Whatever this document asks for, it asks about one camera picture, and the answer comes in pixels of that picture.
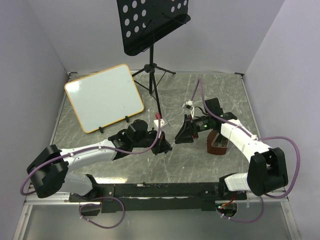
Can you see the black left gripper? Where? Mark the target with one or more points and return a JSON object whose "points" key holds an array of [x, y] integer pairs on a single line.
{"points": [[161, 145]]}

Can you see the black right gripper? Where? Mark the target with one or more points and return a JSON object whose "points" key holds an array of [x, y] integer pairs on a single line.
{"points": [[185, 135]]}

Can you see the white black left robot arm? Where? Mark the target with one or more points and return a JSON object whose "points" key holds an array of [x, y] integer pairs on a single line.
{"points": [[52, 170]]}

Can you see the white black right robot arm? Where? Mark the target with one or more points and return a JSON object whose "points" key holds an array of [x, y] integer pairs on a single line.
{"points": [[267, 169]]}

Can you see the brown whiteboard eraser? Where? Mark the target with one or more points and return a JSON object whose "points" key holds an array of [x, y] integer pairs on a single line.
{"points": [[216, 144]]}

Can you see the orange framed whiteboard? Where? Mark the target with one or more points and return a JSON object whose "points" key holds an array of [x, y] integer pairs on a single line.
{"points": [[104, 98]]}

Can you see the black perforated music stand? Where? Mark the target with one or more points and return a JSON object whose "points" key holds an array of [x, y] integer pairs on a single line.
{"points": [[145, 22]]}

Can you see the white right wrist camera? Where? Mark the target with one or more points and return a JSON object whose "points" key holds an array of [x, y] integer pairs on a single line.
{"points": [[189, 105]]}

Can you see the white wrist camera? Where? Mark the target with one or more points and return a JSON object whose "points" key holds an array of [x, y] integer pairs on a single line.
{"points": [[160, 123], [189, 105]]}

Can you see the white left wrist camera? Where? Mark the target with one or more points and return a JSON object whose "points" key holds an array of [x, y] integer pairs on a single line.
{"points": [[160, 123]]}

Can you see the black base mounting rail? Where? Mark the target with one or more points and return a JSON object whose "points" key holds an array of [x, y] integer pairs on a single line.
{"points": [[158, 196]]}

